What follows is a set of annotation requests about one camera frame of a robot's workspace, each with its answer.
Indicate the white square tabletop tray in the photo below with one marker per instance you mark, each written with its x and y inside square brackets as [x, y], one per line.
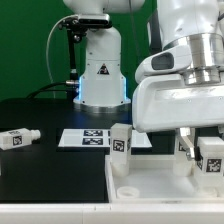
[151, 180]

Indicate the white marker sheet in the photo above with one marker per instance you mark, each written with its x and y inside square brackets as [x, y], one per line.
[98, 138]

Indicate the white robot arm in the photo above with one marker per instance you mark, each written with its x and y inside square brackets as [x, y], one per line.
[196, 23]

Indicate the white front rail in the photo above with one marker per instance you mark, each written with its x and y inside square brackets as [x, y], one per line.
[112, 214]

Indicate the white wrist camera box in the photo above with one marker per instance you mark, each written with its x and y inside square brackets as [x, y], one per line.
[175, 59]

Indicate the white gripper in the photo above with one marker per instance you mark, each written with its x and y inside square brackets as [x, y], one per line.
[165, 103]

